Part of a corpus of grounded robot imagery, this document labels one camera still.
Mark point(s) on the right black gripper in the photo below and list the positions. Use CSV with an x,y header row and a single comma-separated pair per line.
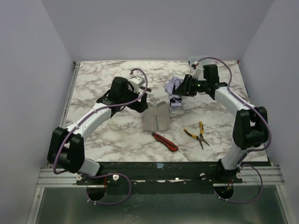
x,y
183,86

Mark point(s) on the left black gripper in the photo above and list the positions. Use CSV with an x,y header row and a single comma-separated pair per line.
x,y
141,102

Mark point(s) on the pink zippered umbrella case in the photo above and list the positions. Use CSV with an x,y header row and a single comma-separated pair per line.
x,y
156,118

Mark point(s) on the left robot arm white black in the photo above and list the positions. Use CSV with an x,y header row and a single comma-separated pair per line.
x,y
67,146

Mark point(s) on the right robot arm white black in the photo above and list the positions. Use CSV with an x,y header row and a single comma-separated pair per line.
x,y
251,129

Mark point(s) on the small black comb piece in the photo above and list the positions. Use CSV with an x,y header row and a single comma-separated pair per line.
x,y
146,89

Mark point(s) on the clear plastic screw box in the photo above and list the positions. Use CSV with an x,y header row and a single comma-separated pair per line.
x,y
194,60

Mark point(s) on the red black utility knife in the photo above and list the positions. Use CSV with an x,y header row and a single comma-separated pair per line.
x,y
171,146

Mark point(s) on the yellow black needle-nose pliers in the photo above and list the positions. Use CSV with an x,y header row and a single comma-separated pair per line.
x,y
199,137

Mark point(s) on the blue tape piece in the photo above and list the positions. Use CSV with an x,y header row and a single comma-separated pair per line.
x,y
160,165

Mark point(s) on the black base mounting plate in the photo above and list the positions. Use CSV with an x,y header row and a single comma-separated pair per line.
x,y
167,188

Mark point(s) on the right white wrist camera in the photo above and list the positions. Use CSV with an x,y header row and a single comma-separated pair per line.
x,y
197,70

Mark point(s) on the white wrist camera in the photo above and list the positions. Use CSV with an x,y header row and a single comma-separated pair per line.
x,y
197,70
136,82

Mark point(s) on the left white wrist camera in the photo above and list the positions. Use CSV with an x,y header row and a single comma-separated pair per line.
x,y
136,82

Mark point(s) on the aluminium frame rail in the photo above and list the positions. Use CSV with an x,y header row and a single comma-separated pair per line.
x,y
268,175

